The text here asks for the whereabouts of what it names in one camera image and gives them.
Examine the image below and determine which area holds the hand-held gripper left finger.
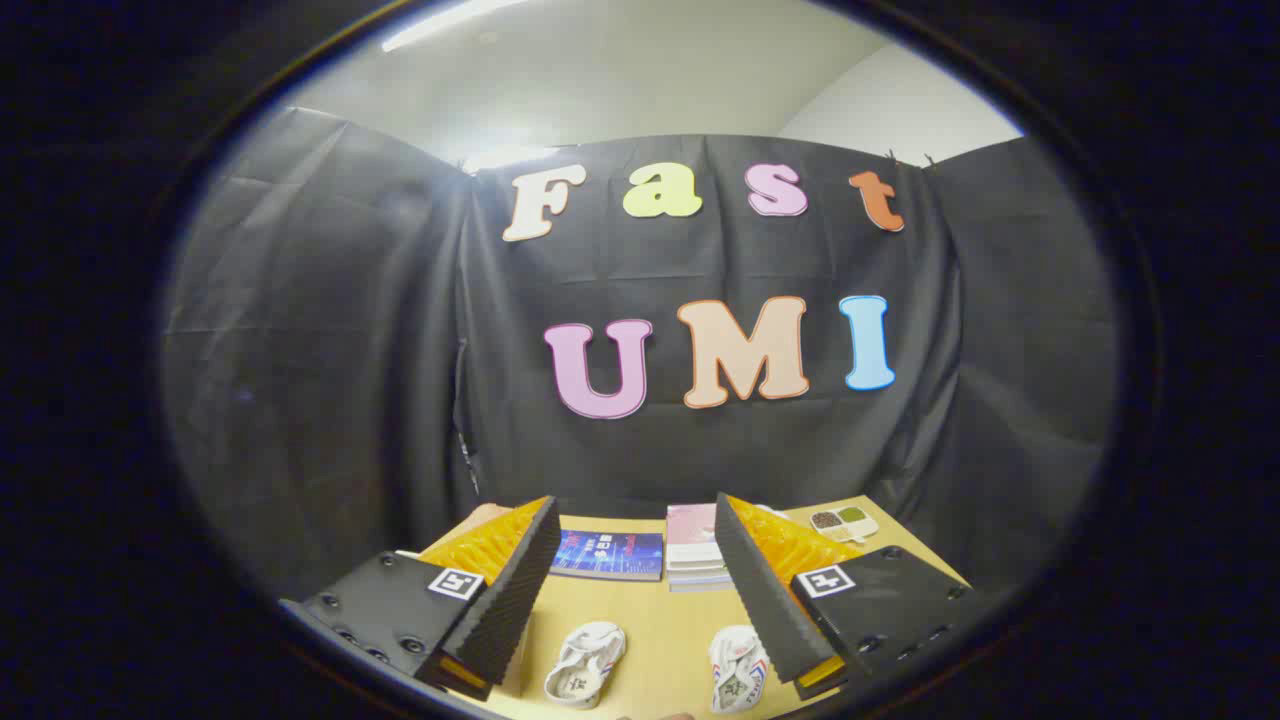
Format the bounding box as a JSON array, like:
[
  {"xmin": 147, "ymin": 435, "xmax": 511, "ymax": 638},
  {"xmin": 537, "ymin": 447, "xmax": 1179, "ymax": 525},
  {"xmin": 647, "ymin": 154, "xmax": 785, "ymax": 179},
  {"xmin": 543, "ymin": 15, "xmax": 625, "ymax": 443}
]
[{"xmin": 278, "ymin": 495, "xmax": 562, "ymax": 702}]

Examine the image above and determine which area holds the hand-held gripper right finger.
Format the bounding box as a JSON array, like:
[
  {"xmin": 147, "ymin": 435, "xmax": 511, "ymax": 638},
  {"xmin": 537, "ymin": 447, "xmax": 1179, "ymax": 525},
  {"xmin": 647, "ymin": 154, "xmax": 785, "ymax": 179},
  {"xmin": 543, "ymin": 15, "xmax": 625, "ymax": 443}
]
[{"xmin": 714, "ymin": 492, "xmax": 989, "ymax": 702}]

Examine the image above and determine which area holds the white canvas shoe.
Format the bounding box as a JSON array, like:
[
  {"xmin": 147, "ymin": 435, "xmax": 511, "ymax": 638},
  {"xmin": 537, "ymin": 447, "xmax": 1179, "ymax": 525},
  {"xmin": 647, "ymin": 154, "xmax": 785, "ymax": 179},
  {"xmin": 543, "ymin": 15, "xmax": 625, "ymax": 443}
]
[
  {"xmin": 544, "ymin": 621, "xmax": 627, "ymax": 710},
  {"xmin": 708, "ymin": 625, "xmax": 769, "ymax": 714}
]

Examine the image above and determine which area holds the pink cover book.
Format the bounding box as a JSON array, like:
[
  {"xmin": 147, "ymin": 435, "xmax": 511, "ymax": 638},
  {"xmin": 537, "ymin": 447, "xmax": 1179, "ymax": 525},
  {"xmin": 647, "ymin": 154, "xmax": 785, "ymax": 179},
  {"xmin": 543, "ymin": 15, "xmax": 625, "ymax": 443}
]
[{"xmin": 666, "ymin": 503, "xmax": 723, "ymax": 569}]

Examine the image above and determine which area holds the divided spice dish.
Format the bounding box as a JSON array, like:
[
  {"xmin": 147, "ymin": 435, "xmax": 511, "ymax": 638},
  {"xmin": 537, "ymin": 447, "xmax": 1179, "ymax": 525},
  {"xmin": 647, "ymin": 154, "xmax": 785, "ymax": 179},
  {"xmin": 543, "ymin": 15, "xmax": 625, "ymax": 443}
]
[{"xmin": 809, "ymin": 505, "xmax": 880, "ymax": 544}]

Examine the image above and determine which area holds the blue cover book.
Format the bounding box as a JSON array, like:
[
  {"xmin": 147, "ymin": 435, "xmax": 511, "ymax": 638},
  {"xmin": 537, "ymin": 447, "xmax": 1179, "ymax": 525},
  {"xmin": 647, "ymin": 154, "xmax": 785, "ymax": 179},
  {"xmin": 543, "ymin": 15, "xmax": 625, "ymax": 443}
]
[{"xmin": 550, "ymin": 529, "xmax": 665, "ymax": 582}]

